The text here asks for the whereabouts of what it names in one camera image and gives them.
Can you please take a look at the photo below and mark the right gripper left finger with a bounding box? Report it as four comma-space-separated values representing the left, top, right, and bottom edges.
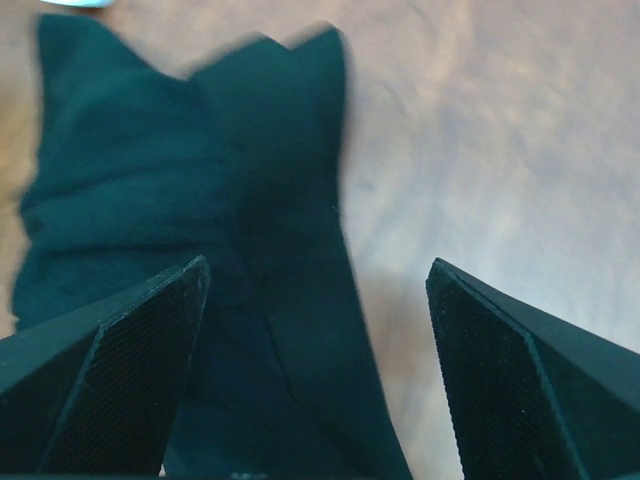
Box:
1, 257, 209, 474

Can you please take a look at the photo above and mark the black underwear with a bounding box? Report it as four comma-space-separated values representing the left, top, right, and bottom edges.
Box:
11, 14, 411, 479

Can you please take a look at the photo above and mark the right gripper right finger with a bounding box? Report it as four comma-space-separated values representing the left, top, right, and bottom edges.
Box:
426, 259, 639, 479

